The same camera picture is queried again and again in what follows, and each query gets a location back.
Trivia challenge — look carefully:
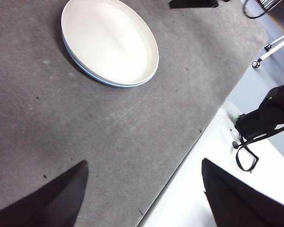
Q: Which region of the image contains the blue round plate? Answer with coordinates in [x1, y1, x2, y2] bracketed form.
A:
[61, 30, 158, 88]

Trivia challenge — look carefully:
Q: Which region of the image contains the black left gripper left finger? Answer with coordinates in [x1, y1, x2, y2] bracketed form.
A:
[0, 160, 89, 227]

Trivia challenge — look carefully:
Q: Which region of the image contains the white round plate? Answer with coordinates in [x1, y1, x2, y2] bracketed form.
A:
[61, 0, 160, 86]

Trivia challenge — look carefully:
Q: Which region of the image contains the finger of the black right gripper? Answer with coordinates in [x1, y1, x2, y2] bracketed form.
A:
[169, 0, 220, 9]

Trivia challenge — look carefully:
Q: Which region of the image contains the white tripod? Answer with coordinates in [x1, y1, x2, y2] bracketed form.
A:
[251, 30, 284, 69]

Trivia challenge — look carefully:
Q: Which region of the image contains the thin black cable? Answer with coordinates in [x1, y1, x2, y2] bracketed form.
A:
[242, 0, 269, 20]

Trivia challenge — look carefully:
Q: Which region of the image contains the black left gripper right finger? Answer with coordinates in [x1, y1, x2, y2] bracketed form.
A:
[201, 158, 284, 227]

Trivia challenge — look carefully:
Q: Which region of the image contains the black strap cable loop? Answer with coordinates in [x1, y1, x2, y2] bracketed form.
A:
[235, 122, 284, 173]

